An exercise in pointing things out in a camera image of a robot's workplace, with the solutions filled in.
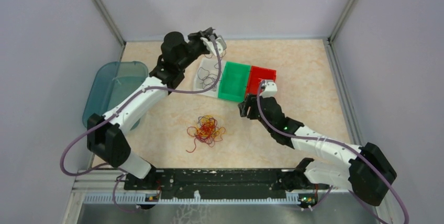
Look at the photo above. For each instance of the green plastic bin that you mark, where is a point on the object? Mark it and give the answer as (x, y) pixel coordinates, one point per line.
(234, 82)

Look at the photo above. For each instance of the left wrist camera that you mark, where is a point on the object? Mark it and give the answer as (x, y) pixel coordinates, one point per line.
(216, 45)

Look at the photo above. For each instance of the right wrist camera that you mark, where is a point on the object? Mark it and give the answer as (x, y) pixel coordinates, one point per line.
(267, 88)

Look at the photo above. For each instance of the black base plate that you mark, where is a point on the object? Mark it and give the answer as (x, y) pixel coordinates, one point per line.
(219, 184)

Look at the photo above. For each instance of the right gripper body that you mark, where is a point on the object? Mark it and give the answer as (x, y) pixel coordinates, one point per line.
(252, 101)

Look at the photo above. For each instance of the red plastic bin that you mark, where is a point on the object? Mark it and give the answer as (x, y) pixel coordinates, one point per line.
(257, 74)

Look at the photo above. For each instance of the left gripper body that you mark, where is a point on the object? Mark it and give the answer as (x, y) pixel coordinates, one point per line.
(196, 43)

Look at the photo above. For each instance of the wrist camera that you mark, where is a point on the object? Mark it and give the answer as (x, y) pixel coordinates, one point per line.
(267, 88)
(216, 45)

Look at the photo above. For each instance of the white plastic bin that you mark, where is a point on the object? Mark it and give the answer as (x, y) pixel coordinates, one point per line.
(206, 76)

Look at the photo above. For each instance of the teal translucent tray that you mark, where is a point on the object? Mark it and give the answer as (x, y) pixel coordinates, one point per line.
(113, 83)

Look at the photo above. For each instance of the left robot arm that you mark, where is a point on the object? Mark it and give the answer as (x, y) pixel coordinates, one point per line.
(106, 133)

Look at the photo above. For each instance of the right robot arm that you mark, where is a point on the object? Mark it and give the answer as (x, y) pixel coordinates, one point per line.
(364, 170)

